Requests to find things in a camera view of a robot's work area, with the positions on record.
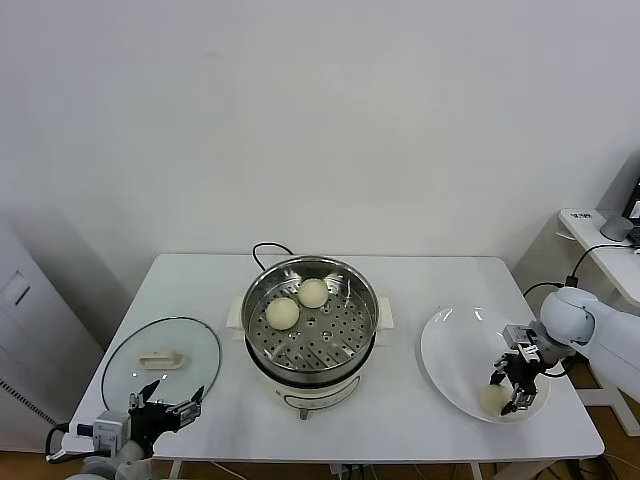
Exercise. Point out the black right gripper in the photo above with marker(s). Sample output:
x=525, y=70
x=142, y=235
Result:
x=525, y=372

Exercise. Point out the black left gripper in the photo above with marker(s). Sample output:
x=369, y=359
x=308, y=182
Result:
x=152, y=422

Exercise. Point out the cream steamed baozi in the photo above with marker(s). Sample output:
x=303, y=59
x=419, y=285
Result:
x=313, y=293
x=282, y=313
x=492, y=400

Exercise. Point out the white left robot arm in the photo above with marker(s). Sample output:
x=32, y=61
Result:
x=127, y=457

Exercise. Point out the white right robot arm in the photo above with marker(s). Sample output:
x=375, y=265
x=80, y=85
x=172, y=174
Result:
x=575, y=315

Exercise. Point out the stainless steel steamer basket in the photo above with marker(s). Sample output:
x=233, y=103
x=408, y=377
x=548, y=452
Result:
x=320, y=340

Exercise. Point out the white round plate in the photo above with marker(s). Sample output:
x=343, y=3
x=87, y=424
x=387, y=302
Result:
x=460, y=350

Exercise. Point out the white table leg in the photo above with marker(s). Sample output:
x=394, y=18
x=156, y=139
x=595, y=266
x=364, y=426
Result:
x=177, y=469
x=475, y=471

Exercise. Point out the black hanging usb hub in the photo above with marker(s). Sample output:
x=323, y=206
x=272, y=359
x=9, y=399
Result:
x=573, y=281

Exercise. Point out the cream electric cooker base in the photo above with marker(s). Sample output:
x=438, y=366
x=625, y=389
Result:
x=320, y=395

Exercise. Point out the white floor cabinet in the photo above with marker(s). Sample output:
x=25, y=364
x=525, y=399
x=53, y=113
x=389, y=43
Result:
x=30, y=325

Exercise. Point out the gray monitor with stand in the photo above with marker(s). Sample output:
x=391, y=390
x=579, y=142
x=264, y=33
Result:
x=617, y=227

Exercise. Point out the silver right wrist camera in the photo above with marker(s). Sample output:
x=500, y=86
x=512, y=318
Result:
x=517, y=334

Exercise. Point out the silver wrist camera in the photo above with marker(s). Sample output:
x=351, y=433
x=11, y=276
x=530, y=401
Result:
x=517, y=334
x=109, y=429

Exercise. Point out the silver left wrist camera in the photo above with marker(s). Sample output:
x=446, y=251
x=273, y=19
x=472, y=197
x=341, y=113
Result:
x=109, y=429

